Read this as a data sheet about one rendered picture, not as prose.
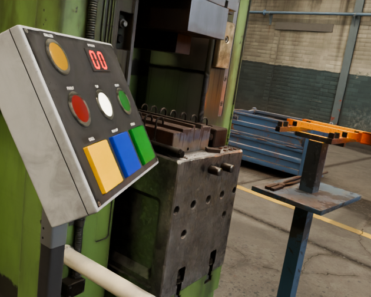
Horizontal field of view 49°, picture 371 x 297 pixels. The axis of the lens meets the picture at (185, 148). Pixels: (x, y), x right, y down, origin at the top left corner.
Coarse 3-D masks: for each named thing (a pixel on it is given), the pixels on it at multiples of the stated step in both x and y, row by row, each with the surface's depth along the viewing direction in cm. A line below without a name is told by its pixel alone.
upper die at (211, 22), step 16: (144, 0) 119; (160, 0) 116; (176, 0) 113; (192, 0) 110; (144, 16) 120; (160, 16) 116; (176, 16) 113; (192, 16) 112; (208, 16) 118; (224, 16) 124; (176, 32) 124; (192, 32) 116; (208, 32) 120; (224, 32) 127
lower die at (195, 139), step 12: (168, 120) 130; (156, 132) 121; (168, 132) 118; (180, 132) 121; (192, 132) 125; (204, 132) 131; (168, 144) 119; (180, 144) 121; (192, 144) 126; (204, 144) 132
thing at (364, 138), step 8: (288, 120) 170; (296, 120) 167; (312, 128) 162; (320, 128) 160; (328, 128) 158; (336, 128) 158; (352, 136) 151; (360, 136) 148; (368, 136) 148; (368, 144) 148
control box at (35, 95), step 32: (32, 32) 57; (0, 64) 56; (32, 64) 55; (96, 64) 74; (0, 96) 57; (32, 96) 56; (64, 96) 59; (96, 96) 70; (128, 96) 85; (32, 128) 57; (64, 128) 56; (96, 128) 65; (128, 128) 79; (32, 160) 57; (64, 160) 56; (64, 192) 57; (96, 192) 58
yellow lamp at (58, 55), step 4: (52, 44) 61; (56, 44) 62; (52, 48) 60; (56, 48) 61; (60, 48) 63; (52, 52) 60; (56, 52) 61; (60, 52) 62; (52, 56) 59; (56, 56) 60; (60, 56) 61; (64, 56) 63; (56, 60) 60; (60, 60) 61; (64, 60) 62; (60, 64) 61; (64, 64) 62; (64, 68) 62
